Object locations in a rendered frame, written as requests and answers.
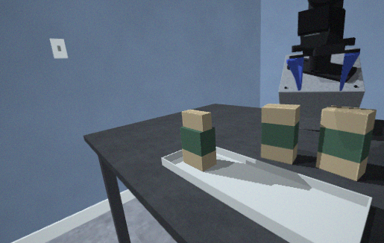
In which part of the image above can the white tray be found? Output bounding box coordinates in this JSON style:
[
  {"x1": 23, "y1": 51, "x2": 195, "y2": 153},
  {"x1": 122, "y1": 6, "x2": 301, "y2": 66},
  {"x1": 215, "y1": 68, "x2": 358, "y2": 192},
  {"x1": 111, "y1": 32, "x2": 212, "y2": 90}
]
[{"x1": 161, "y1": 147, "x2": 372, "y2": 243}]

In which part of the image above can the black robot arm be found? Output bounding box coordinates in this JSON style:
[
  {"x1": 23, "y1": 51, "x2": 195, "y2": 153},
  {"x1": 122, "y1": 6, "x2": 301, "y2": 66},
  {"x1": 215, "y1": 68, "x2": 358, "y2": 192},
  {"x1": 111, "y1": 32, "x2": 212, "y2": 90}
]
[{"x1": 298, "y1": 0, "x2": 346, "y2": 82}]

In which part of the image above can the tan block with green band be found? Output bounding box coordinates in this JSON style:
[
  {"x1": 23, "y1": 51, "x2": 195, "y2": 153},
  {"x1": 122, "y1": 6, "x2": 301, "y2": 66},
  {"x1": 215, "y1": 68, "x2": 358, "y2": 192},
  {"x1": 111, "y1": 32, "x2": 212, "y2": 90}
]
[
  {"x1": 261, "y1": 104, "x2": 300, "y2": 165},
  {"x1": 316, "y1": 106, "x2": 377, "y2": 181},
  {"x1": 180, "y1": 110, "x2": 217, "y2": 171}
]

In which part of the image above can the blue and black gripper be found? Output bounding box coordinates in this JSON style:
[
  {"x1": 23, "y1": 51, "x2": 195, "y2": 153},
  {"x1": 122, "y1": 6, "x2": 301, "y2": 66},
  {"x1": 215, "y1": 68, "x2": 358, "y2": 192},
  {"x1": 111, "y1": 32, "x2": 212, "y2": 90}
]
[{"x1": 286, "y1": 37, "x2": 360, "y2": 91}]

